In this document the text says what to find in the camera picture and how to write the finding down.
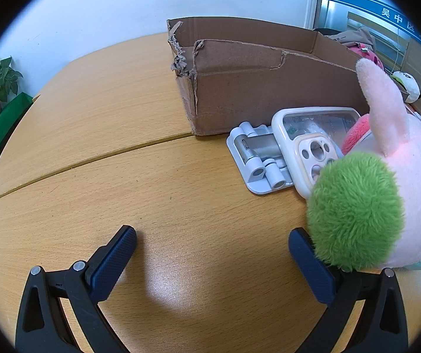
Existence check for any clear phone case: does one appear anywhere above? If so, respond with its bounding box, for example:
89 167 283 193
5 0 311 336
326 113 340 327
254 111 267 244
271 107 360 199

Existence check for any white folding phone stand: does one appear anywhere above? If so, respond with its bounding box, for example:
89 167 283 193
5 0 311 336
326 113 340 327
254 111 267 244
226 121 293 195

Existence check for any white panda plush toy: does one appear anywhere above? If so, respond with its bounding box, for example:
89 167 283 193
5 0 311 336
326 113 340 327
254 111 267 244
391 71 421 104

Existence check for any pink rabbit plush toy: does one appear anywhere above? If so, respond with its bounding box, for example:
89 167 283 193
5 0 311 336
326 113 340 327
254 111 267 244
345 42 384 70

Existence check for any beige printed cloth bag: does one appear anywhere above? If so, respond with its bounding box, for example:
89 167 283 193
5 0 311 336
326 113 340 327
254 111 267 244
328 26 376 51

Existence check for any brown cardboard tray box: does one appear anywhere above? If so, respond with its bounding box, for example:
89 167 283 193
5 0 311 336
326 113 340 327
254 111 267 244
167 17 368 136

